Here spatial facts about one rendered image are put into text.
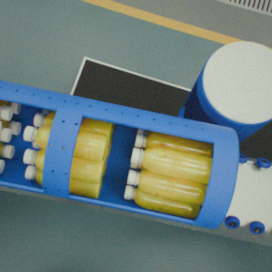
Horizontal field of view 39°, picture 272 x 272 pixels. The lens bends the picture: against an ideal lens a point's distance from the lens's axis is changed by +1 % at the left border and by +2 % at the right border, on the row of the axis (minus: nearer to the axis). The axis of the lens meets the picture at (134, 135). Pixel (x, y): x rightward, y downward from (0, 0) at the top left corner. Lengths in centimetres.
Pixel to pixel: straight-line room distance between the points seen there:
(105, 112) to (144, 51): 146
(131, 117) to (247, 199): 51
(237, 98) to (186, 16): 140
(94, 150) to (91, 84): 122
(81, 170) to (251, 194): 57
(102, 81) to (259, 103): 112
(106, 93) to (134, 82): 17
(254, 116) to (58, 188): 63
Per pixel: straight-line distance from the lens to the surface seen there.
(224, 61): 127
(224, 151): 96
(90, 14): 253
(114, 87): 214
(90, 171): 100
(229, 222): 121
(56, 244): 215
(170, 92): 215
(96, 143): 96
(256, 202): 129
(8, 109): 109
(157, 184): 100
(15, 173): 119
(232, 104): 122
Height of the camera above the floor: 213
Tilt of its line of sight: 75 degrees down
